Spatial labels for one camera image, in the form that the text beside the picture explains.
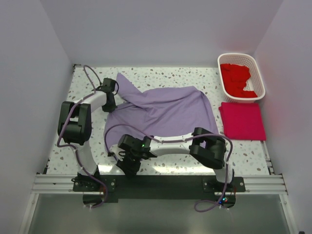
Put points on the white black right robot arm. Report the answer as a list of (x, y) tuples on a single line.
[(207, 148)]

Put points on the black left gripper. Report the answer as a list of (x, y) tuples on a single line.
[(109, 105)]

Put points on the folded pink t shirt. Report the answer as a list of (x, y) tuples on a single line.
[(242, 121)]

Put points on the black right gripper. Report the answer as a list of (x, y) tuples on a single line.
[(129, 165)]

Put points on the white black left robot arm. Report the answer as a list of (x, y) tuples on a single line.
[(75, 123)]

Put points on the red t shirt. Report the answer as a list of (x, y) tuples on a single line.
[(235, 80)]

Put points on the purple t shirt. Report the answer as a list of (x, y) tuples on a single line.
[(162, 112)]

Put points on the aluminium right side rail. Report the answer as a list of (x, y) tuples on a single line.
[(267, 158)]

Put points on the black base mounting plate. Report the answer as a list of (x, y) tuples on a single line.
[(112, 188)]

